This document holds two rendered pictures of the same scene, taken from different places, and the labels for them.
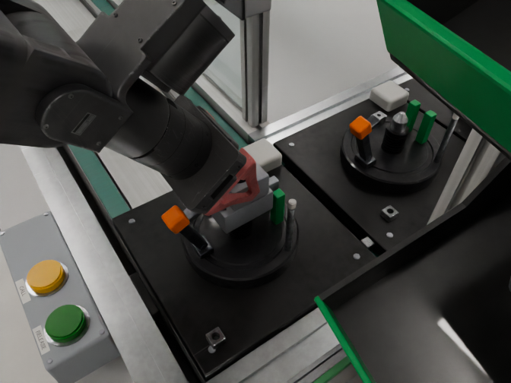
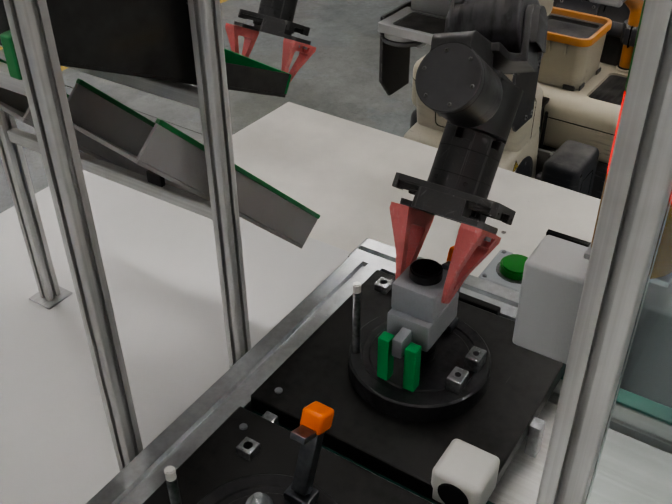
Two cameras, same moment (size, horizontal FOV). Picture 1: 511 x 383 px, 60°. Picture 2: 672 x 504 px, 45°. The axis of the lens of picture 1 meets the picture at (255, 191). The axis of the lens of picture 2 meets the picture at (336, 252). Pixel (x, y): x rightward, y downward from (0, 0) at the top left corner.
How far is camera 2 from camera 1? 0.89 m
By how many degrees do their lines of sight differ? 93
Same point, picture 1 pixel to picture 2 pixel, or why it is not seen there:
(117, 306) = (492, 298)
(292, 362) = (312, 303)
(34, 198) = not seen: outside the picture
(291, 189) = (393, 447)
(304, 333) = (310, 323)
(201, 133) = (436, 167)
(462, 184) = (219, 102)
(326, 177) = (353, 484)
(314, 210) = (349, 429)
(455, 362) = not seen: hidden behind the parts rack
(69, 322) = (511, 263)
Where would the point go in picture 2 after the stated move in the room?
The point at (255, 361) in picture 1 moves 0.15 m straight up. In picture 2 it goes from (344, 295) to (344, 181)
